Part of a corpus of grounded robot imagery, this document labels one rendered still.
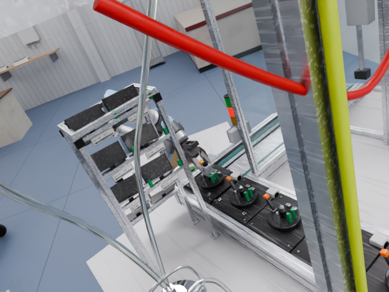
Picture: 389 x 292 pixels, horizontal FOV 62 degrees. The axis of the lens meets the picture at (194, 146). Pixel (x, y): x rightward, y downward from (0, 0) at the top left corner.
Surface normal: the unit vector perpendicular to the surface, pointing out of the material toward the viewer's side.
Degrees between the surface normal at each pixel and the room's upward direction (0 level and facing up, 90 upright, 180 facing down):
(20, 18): 90
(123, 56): 90
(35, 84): 90
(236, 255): 0
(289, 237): 0
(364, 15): 90
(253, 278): 0
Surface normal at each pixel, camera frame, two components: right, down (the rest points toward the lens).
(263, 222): -0.32, -0.81
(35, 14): 0.58, 0.23
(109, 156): 0.26, -0.05
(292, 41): -0.75, 0.53
